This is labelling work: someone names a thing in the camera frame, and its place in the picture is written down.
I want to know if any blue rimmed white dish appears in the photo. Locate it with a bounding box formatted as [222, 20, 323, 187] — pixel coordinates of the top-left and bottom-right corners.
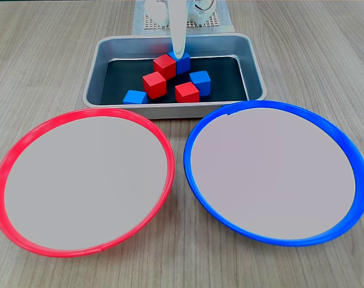
[183, 100, 364, 247]

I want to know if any white mesh anti-slip mat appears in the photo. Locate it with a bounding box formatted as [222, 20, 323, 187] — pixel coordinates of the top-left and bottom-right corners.
[143, 11, 222, 31]

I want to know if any red rimmed white dish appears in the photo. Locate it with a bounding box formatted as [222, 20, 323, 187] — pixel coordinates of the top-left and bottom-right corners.
[0, 107, 176, 259]

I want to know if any red wooden cube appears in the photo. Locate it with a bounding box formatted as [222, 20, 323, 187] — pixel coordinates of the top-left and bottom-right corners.
[153, 53, 177, 80]
[142, 71, 167, 100]
[175, 82, 200, 104]

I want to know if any blue wooden cube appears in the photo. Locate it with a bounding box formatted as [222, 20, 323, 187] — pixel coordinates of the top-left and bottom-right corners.
[122, 89, 149, 105]
[168, 50, 191, 75]
[189, 70, 212, 97]

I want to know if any black tray liner mat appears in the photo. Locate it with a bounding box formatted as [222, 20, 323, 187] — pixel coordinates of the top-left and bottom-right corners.
[99, 56, 250, 106]

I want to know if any silver metal tray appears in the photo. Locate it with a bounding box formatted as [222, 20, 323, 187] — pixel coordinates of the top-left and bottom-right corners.
[82, 32, 268, 120]

